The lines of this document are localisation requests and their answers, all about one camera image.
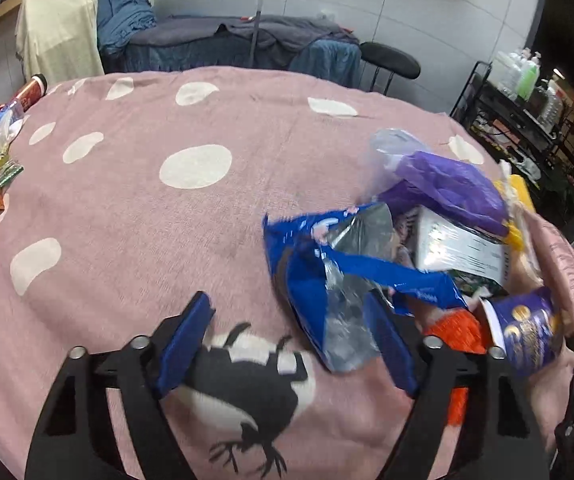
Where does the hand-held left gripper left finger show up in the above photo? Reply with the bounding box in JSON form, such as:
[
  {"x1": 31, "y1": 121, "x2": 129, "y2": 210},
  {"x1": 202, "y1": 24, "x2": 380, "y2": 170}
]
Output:
[{"x1": 24, "y1": 290, "x2": 216, "y2": 480}]

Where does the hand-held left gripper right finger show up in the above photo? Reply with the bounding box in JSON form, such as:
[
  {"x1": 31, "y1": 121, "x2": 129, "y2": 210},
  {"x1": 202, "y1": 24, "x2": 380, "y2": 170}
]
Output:
[{"x1": 364, "y1": 290, "x2": 552, "y2": 480}]

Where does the white box with green print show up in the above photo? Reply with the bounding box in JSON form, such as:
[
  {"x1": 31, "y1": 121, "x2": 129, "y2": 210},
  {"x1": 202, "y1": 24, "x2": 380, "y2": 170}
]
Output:
[{"x1": 413, "y1": 206, "x2": 510, "y2": 291}]

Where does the blue snack bag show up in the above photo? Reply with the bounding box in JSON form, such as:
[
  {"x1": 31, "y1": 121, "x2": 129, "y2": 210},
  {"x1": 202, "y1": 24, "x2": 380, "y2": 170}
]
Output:
[{"x1": 263, "y1": 202, "x2": 470, "y2": 373}]

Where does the pink plastic bag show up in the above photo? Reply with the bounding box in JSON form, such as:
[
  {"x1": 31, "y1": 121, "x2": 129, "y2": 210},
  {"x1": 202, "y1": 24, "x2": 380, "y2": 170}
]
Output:
[{"x1": 509, "y1": 210, "x2": 574, "y2": 456}]

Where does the orange wrapper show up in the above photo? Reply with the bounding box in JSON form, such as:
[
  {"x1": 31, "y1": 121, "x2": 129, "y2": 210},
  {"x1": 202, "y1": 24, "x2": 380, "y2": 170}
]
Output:
[{"x1": 424, "y1": 307, "x2": 488, "y2": 426}]

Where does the purple paper cup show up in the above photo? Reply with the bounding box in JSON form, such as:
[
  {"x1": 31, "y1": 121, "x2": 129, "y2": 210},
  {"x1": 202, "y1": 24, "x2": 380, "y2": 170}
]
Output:
[{"x1": 479, "y1": 287, "x2": 568, "y2": 378}]

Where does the pink blanket with white dots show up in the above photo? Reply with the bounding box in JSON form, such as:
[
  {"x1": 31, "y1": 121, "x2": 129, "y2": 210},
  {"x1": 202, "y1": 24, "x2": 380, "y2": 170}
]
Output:
[{"x1": 0, "y1": 66, "x2": 574, "y2": 480}]

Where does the purple plastic bag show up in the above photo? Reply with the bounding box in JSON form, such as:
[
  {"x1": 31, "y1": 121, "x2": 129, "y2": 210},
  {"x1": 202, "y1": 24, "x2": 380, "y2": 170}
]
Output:
[{"x1": 379, "y1": 151, "x2": 510, "y2": 236}]

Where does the yellow packet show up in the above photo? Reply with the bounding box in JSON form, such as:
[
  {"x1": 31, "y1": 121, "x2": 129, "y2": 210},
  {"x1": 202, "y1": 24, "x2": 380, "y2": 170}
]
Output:
[{"x1": 497, "y1": 174, "x2": 538, "y2": 256}]

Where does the clear plastic bag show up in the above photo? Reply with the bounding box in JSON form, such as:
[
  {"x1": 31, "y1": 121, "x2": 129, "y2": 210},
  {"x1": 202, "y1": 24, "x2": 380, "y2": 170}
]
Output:
[{"x1": 369, "y1": 128, "x2": 432, "y2": 196}]

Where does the black shelf rack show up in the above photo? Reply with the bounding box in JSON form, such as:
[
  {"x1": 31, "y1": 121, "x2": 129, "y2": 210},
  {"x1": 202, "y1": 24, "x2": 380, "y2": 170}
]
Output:
[{"x1": 449, "y1": 60, "x2": 574, "y2": 211}]

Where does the clear water bottle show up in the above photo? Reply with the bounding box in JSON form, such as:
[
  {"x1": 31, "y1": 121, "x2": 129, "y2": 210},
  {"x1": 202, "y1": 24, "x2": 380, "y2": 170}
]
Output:
[{"x1": 537, "y1": 85, "x2": 565, "y2": 127}]

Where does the crumpled clear wrapper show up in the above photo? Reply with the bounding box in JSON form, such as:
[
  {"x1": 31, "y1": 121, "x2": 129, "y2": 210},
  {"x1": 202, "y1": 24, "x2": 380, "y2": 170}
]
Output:
[{"x1": 0, "y1": 100, "x2": 30, "y2": 151}]

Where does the black chair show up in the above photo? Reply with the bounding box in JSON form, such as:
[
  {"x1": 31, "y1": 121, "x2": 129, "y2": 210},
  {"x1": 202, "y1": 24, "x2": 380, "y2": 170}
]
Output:
[{"x1": 359, "y1": 41, "x2": 422, "y2": 96}]

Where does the red can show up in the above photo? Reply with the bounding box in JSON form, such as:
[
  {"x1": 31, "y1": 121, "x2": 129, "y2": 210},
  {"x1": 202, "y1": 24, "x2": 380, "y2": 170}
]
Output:
[{"x1": 9, "y1": 74, "x2": 48, "y2": 112}]

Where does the green bottle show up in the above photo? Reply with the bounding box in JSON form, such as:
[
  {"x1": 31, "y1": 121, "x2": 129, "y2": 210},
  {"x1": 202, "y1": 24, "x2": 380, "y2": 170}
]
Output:
[{"x1": 517, "y1": 50, "x2": 542, "y2": 102}]

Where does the grey blanket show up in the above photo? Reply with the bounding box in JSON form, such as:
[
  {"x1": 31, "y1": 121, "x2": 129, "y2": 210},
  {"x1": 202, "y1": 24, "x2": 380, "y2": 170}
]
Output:
[{"x1": 127, "y1": 14, "x2": 360, "y2": 68}]

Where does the grey pole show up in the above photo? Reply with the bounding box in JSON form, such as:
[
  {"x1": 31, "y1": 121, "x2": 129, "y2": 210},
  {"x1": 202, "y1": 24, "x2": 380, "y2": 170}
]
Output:
[{"x1": 249, "y1": 0, "x2": 268, "y2": 68}]

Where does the blue cloth pile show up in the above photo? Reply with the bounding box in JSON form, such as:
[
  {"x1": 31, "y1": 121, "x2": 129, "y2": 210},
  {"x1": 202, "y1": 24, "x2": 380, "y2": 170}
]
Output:
[{"x1": 94, "y1": 0, "x2": 158, "y2": 58}]

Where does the cream cloth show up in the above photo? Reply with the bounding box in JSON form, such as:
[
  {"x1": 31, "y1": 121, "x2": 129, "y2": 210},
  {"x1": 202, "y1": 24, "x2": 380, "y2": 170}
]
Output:
[{"x1": 15, "y1": 0, "x2": 105, "y2": 86}]

